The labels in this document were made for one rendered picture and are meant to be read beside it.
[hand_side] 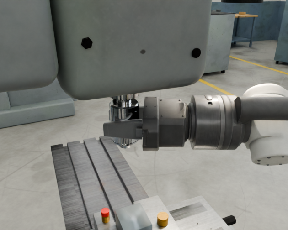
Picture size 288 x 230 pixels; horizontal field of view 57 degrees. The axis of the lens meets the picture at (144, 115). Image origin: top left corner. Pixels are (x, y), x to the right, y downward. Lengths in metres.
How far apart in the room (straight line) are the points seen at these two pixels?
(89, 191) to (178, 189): 1.48
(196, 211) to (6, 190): 1.97
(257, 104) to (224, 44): 4.88
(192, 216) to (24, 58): 0.50
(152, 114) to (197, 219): 0.31
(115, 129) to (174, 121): 0.09
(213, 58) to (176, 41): 4.83
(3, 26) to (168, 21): 0.16
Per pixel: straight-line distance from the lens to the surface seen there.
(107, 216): 0.56
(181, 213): 0.64
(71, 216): 0.75
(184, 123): 0.39
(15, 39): 0.26
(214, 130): 0.40
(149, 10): 0.30
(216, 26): 5.04
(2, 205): 2.33
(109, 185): 0.82
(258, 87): 0.46
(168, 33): 0.31
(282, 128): 0.44
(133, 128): 0.41
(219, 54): 5.23
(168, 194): 2.17
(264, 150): 0.42
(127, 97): 0.40
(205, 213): 0.65
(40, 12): 0.26
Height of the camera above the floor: 1.43
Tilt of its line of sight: 25 degrees down
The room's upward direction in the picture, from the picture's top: straight up
